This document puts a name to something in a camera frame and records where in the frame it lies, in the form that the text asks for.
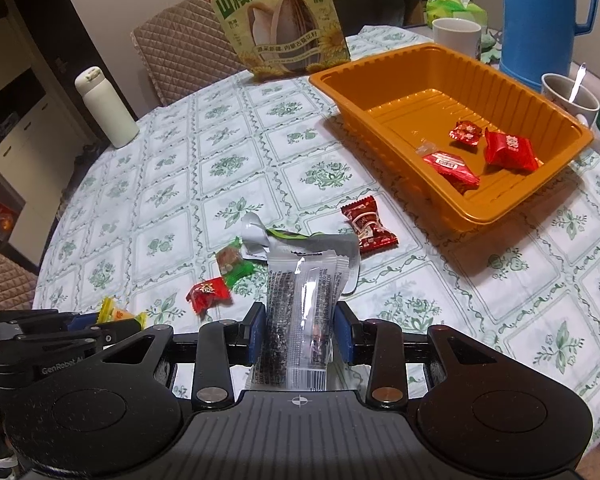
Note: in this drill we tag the white insulated bottle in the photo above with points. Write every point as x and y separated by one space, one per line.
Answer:
110 115

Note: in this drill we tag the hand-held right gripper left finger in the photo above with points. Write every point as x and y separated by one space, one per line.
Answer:
256 332

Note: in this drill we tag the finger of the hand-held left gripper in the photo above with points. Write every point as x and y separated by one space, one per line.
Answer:
115 331
82 321

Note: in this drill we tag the white mug with drink residue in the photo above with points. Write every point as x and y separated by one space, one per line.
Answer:
550 97

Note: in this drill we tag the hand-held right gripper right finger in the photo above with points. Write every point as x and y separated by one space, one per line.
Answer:
342 332

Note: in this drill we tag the quilted chair back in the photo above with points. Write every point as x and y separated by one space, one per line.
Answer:
180 50

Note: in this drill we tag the red yellow-print candy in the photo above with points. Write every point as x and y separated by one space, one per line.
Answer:
207 294

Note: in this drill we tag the orange plastic tray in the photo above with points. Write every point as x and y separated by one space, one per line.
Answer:
405 110

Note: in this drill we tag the sunflower seed bag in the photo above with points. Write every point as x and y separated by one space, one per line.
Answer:
280 25

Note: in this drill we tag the clear snack bar packet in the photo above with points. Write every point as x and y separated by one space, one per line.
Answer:
316 305

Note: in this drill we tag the square red candy packet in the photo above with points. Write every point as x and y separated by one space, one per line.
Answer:
507 152

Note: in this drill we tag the dark red candy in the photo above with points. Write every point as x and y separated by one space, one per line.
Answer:
367 225

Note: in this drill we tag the silver wrapper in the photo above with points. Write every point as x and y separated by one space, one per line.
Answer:
320 245

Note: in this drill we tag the white printed mug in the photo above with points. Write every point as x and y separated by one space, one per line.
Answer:
455 40

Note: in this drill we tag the long red candy packet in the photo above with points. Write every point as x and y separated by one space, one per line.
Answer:
450 165

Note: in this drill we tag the green nut candy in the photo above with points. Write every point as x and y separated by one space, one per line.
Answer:
230 260

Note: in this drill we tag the metal spoon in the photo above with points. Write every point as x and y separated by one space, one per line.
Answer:
579 77

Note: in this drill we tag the wooden shelf unit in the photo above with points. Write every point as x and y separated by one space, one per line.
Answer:
380 10

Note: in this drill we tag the white cabinet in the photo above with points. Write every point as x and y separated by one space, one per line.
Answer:
30 125

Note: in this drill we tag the yellow candy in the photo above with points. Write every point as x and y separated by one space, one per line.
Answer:
112 312

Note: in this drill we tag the green cloth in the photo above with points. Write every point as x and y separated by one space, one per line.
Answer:
490 47

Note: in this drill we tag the blue thermos jug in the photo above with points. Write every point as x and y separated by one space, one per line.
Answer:
535 25

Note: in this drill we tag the quilted beige chair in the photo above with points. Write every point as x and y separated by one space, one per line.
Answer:
5 275

